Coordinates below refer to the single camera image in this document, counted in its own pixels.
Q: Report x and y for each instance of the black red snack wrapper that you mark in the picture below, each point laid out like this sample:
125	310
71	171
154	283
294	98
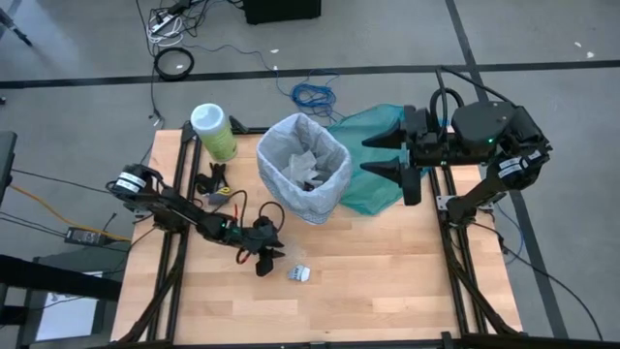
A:
312	185

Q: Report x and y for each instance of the black floor box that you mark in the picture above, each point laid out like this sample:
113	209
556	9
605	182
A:
281	10

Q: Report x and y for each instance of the white board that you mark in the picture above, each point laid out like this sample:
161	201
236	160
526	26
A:
68	315

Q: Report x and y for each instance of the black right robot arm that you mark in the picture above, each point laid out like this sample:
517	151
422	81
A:
484	126

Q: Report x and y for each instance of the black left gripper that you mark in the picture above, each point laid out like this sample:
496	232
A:
264	232

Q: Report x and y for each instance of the grey plastic bin liner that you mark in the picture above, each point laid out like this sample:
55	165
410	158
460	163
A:
310	208

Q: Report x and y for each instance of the green disinfecting wipes canister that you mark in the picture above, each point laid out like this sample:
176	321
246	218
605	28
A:
218	140

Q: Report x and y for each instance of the white power strip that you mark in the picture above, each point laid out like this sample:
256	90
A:
162	22

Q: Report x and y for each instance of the white grey wrapper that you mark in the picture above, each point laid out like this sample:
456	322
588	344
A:
299	274

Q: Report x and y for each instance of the black metal table frame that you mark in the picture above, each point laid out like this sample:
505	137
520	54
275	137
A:
484	342

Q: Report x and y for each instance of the black clamp tool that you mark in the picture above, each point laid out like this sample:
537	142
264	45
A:
213	179

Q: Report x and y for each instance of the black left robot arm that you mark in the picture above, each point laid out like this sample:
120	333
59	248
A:
169	206

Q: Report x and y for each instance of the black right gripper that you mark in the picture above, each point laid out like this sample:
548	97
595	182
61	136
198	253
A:
426	150

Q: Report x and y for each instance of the black power adapter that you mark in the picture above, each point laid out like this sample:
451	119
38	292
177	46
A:
87	236

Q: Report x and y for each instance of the black tripod leg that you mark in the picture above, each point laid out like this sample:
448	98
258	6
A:
17	29

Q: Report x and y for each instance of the teal plastic trash bag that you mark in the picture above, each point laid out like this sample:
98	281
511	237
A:
373	199

